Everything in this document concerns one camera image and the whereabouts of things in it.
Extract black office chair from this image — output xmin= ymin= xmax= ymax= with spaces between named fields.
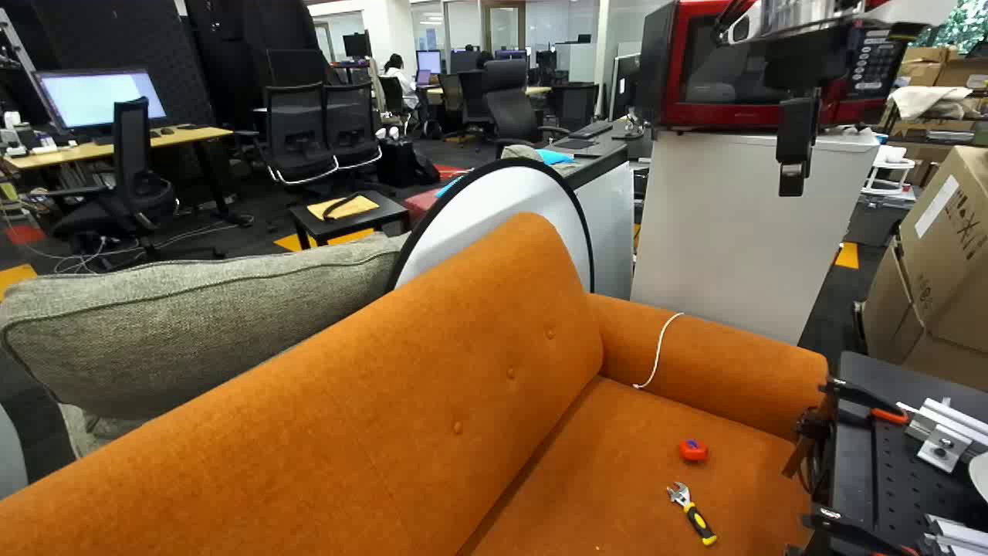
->
xmin=50 ymin=95 xmax=179 ymax=240
xmin=324 ymin=84 xmax=386 ymax=174
xmin=260 ymin=80 xmax=338 ymax=192
xmin=478 ymin=84 xmax=546 ymax=149
xmin=553 ymin=80 xmax=602 ymax=132

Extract computer monitor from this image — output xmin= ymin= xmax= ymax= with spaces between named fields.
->
xmin=33 ymin=69 xmax=170 ymax=137

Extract red and black microwave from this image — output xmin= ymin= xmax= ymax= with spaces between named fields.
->
xmin=632 ymin=0 xmax=909 ymax=137

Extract grey fabric cushion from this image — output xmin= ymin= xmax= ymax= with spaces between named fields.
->
xmin=0 ymin=233 xmax=409 ymax=456

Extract small black side table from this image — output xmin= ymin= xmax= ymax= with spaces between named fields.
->
xmin=287 ymin=188 xmax=413 ymax=250

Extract large cardboard shipping box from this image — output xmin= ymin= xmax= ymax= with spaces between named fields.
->
xmin=861 ymin=146 xmax=988 ymax=395

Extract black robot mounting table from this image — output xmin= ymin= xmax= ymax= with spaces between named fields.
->
xmin=800 ymin=348 xmax=988 ymax=556

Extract aluminium bracket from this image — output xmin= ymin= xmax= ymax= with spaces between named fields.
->
xmin=902 ymin=395 xmax=988 ymax=475

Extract seated person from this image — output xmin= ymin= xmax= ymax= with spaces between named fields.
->
xmin=379 ymin=53 xmax=415 ymax=111

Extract small distant monitor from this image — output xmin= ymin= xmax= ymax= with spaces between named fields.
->
xmin=413 ymin=48 xmax=447 ymax=94

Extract white desk with black top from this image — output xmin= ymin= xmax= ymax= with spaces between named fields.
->
xmin=500 ymin=117 xmax=636 ymax=302

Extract white cabinet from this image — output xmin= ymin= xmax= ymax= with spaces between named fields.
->
xmin=627 ymin=123 xmax=883 ymax=348

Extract orange fabric couch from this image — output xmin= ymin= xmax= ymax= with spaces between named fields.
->
xmin=0 ymin=209 xmax=831 ymax=556

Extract small red round object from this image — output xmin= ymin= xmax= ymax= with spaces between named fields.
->
xmin=676 ymin=436 xmax=712 ymax=468

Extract wrench with yellow black handle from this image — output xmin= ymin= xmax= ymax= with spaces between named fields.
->
xmin=662 ymin=478 xmax=718 ymax=550

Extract yellow paper sheet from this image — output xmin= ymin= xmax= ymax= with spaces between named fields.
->
xmin=305 ymin=194 xmax=382 ymax=226

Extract white cable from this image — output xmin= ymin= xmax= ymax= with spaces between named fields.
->
xmin=630 ymin=308 xmax=689 ymax=395

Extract orange handled black clamp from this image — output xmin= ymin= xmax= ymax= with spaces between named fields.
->
xmin=819 ymin=378 xmax=914 ymax=433

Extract wooden office desk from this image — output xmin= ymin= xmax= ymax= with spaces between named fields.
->
xmin=4 ymin=123 xmax=238 ymax=174

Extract stacked cardboard boxes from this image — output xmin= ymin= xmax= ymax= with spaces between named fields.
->
xmin=885 ymin=40 xmax=988 ymax=149

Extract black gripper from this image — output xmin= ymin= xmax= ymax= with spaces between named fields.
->
xmin=774 ymin=90 xmax=823 ymax=200

